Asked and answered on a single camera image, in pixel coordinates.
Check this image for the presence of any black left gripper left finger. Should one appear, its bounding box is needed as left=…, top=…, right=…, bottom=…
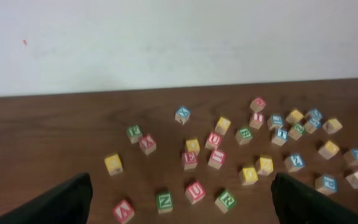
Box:
left=0, top=173, right=93, bottom=224

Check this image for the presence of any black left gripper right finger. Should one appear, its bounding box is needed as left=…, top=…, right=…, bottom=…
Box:
left=271, top=172, right=358, bottom=224

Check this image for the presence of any red A block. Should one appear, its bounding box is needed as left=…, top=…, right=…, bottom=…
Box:
left=112, top=200, right=135, bottom=224

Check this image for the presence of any red i block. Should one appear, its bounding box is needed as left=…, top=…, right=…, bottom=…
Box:
left=249, top=113, right=264, bottom=129
left=208, top=149, right=226, bottom=169

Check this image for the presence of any blue P block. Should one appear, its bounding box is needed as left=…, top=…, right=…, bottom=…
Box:
left=314, top=175, right=338, bottom=195

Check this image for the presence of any blue 2 block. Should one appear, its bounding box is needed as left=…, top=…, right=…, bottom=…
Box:
left=284, top=154, right=305, bottom=172

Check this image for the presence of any yellow block centre right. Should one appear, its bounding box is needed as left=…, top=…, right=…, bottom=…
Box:
left=255, top=157, right=273, bottom=175

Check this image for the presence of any yellow block centre left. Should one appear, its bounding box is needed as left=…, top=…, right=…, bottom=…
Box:
left=239, top=167, right=259, bottom=185

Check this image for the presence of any yellow block far left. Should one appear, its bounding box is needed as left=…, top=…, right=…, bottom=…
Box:
left=104, top=154, right=124, bottom=176

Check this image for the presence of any yellow K block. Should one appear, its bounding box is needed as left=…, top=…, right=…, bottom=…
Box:
left=318, top=140, right=340, bottom=160

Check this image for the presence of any green R block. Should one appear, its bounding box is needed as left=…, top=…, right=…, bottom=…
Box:
left=215, top=189, right=237, bottom=213

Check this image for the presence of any blue T block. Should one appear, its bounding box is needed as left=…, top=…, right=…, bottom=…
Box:
left=272, top=128, right=288, bottom=146

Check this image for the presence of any green Z block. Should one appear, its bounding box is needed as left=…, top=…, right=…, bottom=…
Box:
left=288, top=123, right=306, bottom=141

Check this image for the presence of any blue D block lower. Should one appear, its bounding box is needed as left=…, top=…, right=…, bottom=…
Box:
left=344, top=148, right=358, bottom=166

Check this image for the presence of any blue d block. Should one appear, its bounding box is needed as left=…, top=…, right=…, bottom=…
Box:
left=344, top=148, right=358, bottom=166
left=305, top=108, right=323, bottom=121

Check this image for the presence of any blue 5 block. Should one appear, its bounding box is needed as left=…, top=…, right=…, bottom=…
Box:
left=304, top=118, right=321, bottom=134

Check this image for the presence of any blue L block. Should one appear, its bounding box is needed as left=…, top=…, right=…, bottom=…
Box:
left=267, top=114, right=284, bottom=130

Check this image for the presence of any green B block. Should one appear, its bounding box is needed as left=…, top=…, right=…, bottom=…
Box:
left=235, top=127, right=253, bottom=145

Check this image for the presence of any yellow 8 block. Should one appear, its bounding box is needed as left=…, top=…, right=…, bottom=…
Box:
left=323, top=118, right=342, bottom=134

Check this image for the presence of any yellow block upper right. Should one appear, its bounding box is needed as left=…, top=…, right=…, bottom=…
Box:
left=286, top=109, right=304, bottom=125

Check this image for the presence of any blue D block upper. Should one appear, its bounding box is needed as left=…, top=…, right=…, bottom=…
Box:
left=305, top=108, right=323, bottom=121

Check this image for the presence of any green N block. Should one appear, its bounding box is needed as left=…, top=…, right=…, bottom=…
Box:
left=156, top=191, right=173, bottom=214

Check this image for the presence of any green F block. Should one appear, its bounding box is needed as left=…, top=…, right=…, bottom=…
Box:
left=127, top=125, right=143, bottom=144

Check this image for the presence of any red X block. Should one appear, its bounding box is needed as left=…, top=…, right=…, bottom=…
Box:
left=139, top=134, right=157, bottom=156

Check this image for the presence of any red U block lower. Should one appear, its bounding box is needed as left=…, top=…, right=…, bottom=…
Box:
left=185, top=181, right=206, bottom=205

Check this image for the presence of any red u block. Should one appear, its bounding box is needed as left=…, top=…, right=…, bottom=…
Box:
left=185, top=181, right=206, bottom=205
left=205, top=132, right=222, bottom=150

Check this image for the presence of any red U block upper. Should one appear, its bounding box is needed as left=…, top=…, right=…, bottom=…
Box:
left=205, top=132, right=222, bottom=150

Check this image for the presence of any red block top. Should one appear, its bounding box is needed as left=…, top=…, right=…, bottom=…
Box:
left=250, top=97, right=266, bottom=113

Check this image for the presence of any yellow block upper middle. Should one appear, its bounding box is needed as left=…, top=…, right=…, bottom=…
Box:
left=215, top=116, right=231, bottom=135

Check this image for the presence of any red E block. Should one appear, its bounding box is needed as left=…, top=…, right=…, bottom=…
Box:
left=182, top=152, right=198, bottom=170

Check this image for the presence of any yellow O block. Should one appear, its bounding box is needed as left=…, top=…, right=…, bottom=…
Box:
left=185, top=139, right=200, bottom=155

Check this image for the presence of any blue X block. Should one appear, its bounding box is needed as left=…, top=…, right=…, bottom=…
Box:
left=175, top=106, right=191, bottom=125

